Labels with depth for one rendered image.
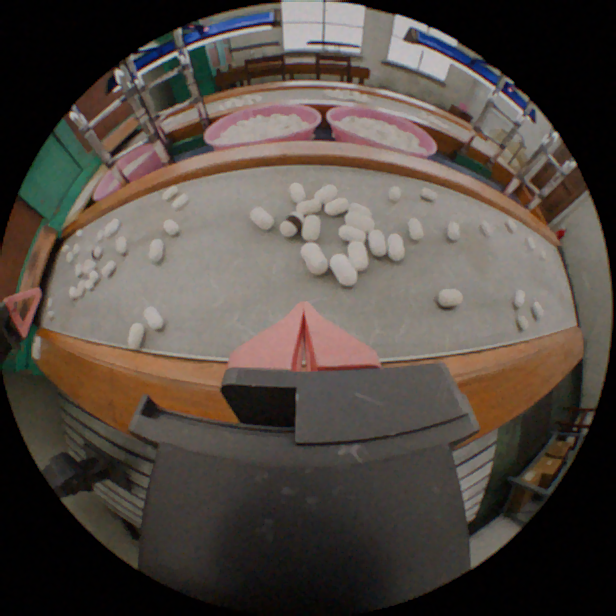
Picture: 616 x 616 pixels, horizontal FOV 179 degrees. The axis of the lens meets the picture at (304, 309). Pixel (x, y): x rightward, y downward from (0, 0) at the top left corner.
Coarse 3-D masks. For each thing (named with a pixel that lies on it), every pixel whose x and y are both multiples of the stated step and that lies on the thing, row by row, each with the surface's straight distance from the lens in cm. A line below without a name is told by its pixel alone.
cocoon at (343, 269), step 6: (336, 258) 21; (342, 258) 21; (330, 264) 21; (336, 264) 21; (342, 264) 20; (348, 264) 21; (336, 270) 21; (342, 270) 20; (348, 270) 20; (354, 270) 21; (336, 276) 21; (342, 276) 20; (348, 276) 20; (354, 276) 20; (342, 282) 21; (348, 282) 20; (354, 282) 21
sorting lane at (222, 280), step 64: (192, 192) 38; (256, 192) 31; (384, 192) 33; (448, 192) 44; (64, 256) 79; (128, 256) 39; (192, 256) 28; (256, 256) 24; (384, 256) 25; (448, 256) 31; (512, 256) 50; (64, 320) 59; (128, 320) 32; (192, 320) 24; (256, 320) 21; (384, 320) 22; (448, 320) 27; (512, 320) 40
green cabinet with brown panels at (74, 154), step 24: (96, 96) 122; (120, 120) 125; (48, 144) 101; (72, 144) 104; (48, 168) 97; (72, 168) 101; (24, 192) 91; (48, 192) 94; (24, 216) 90; (48, 216) 91; (24, 240) 88; (0, 264) 86; (24, 264) 86; (0, 288) 86
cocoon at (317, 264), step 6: (306, 246) 21; (312, 246) 21; (318, 246) 22; (306, 252) 21; (312, 252) 21; (318, 252) 21; (306, 258) 21; (312, 258) 20; (318, 258) 20; (324, 258) 21; (306, 264) 21; (312, 264) 20; (318, 264) 20; (324, 264) 20; (312, 270) 21; (318, 270) 20; (324, 270) 21
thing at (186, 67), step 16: (176, 32) 68; (144, 48) 82; (176, 48) 67; (128, 64) 75; (160, 80) 70; (192, 80) 66; (144, 96) 74; (192, 96) 67; (160, 128) 75; (176, 144) 75; (192, 144) 73; (208, 144) 71
